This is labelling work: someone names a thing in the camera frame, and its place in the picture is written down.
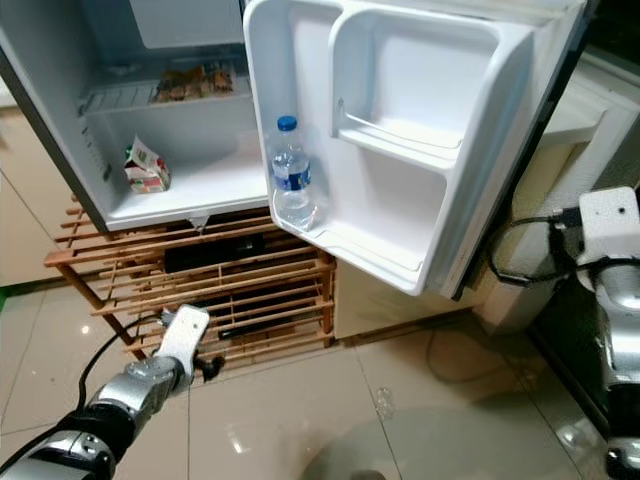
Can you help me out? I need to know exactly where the blue white plastic food bag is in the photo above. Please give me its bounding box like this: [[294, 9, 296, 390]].
[[150, 62, 237, 104]]

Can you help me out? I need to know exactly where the fridge door with white liner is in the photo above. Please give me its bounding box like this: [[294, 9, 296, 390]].
[[243, 0, 601, 301]]

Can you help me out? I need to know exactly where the wooden slatted rack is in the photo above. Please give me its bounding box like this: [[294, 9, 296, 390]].
[[43, 195, 338, 366]]

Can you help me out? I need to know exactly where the beige linen cloth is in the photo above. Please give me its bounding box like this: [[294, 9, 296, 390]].
[[333, 258, 466, 343]]

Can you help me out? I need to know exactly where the clear blue-capped water bottle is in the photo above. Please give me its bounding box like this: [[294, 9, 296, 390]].
[[270, 115, 316, 231]]

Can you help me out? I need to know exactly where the white red milk carton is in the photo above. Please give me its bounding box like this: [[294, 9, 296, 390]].
[[124, 136, 172, 196]]

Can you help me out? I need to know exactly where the translucent freezer compartment flap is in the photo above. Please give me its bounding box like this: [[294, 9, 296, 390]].
[[128, 0, 243, 51]]

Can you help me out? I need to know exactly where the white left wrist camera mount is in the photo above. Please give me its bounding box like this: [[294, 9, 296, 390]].
[[157, 305, 212, 379]]

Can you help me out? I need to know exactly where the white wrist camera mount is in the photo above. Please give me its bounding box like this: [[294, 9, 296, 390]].
[[576, 185, 640, 266], [157, 305, 212, 379]]

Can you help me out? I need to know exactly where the white wire fridge shelf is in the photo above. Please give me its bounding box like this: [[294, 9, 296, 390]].
[[80, 72, 253, 116]]

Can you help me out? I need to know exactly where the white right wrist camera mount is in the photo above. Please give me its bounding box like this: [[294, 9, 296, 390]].
[[576, 185, 640, 266]]

